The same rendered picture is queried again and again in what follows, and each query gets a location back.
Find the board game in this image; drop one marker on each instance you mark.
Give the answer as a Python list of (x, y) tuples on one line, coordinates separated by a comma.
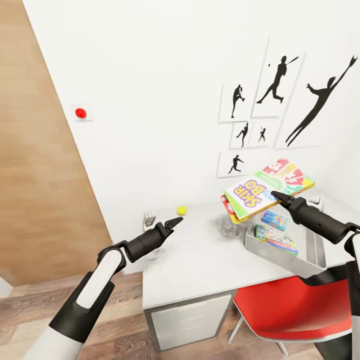
[(278, 238), (253, 194), (275, 220)]

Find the toy box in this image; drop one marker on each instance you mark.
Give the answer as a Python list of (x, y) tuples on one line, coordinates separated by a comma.
[(311, 258)]

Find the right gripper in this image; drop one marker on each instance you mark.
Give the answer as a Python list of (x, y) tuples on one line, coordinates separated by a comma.
[(302, 213)]

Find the tennis ball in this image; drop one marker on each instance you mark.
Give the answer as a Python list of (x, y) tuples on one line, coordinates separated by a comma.
[(181, 210)]

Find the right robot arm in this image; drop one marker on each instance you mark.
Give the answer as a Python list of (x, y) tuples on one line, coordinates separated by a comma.
[(311, 215)]

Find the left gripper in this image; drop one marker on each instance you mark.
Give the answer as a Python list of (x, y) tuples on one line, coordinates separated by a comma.
[(154, 238)]

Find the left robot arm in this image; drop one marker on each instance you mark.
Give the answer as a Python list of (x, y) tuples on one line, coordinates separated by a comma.
[(64, 337)]

